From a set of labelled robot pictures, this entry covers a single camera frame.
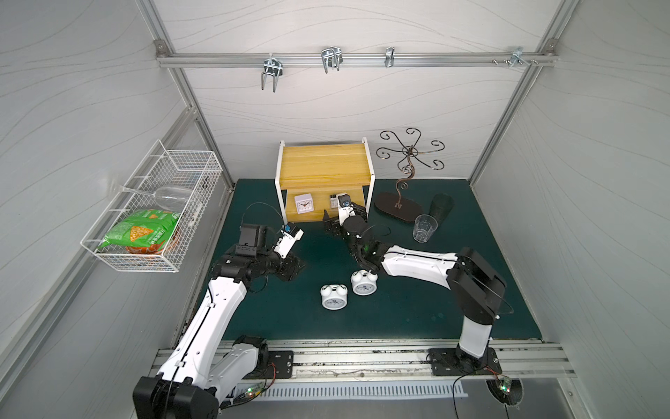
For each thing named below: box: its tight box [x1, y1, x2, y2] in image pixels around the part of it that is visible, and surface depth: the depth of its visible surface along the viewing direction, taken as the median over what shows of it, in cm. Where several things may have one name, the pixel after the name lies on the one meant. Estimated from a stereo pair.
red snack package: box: [125, 240, 166, 255], surface depth 55 cm
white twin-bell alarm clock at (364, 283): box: [350, 269, 379, 296], surface depth 85 cm
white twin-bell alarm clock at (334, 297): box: [320, 284, 349, 311], surface depth 81 cm
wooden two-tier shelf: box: [274, 137, 377, 226], surface depth 82 cm
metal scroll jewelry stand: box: [374, 154, 424, 223], surface depth 112 cm
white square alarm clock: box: [294, 192, 315, 215], surface depth 90 cm
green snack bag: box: [97, 209, 182, 249], surface depth 56 cm
